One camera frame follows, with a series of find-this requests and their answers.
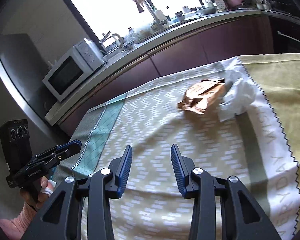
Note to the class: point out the dark purple kitchen cabinet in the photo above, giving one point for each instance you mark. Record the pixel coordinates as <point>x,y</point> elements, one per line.
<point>190,47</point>

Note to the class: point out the brown crumpled wrapper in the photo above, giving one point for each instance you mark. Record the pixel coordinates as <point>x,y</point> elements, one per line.
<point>200,97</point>

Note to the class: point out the small white figurine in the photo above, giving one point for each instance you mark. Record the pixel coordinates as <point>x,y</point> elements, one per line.
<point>51,64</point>

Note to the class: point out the white polka dot dish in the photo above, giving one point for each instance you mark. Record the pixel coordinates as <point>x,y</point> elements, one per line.
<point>220,5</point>

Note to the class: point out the silver refrigerator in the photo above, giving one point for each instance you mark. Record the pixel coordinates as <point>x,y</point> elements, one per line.
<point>15,67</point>

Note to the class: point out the pink pot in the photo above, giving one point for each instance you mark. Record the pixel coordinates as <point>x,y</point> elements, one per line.
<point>233,1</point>

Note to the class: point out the white electric kettle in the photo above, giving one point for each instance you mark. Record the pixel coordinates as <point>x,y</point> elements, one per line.
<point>117,41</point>

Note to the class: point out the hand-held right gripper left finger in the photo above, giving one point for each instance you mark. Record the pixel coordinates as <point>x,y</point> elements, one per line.
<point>124,171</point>

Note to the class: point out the person's left hand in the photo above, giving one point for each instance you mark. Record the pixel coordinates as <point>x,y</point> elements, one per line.
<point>46,187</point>

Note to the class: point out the crumpled white tissue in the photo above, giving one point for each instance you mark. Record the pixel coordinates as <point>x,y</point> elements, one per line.
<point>236,97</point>

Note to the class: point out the white mug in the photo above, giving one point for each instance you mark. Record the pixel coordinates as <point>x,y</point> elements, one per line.
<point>186,8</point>

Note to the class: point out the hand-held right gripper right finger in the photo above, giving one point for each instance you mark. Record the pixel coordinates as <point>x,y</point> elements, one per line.
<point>177,172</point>

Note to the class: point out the blue and white bowl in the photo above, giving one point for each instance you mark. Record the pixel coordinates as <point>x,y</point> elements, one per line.
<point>128,46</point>

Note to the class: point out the white soap bottle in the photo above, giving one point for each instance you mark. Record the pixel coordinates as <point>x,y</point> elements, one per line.
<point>160,17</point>

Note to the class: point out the green beige printed tablecloth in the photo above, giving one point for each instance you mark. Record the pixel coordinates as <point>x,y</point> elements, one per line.
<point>152,120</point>

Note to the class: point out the kitchen window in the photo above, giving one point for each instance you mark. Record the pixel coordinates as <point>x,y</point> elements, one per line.
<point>115,5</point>

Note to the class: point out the metal kitchen faucet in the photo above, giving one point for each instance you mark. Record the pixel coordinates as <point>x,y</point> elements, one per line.
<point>150,7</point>

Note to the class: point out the glass pot with lid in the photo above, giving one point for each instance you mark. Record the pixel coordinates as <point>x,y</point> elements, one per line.
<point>107,42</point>

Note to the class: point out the metal bowl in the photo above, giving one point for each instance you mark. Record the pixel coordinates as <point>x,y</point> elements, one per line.
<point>209,9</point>

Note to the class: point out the white microwave oven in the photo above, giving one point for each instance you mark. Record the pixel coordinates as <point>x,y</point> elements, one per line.
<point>65,75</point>

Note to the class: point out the person's left forearm pink sleeve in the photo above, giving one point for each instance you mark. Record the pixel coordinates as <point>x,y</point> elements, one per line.
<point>12,226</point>

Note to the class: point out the stainless steel pot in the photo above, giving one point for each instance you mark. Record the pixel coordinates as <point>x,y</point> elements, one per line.
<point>260,3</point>

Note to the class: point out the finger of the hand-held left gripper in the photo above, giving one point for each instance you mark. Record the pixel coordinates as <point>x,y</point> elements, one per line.
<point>65,155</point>
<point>67,145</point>

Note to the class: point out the yellow cloth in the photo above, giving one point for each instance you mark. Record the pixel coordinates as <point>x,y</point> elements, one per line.
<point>285,80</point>

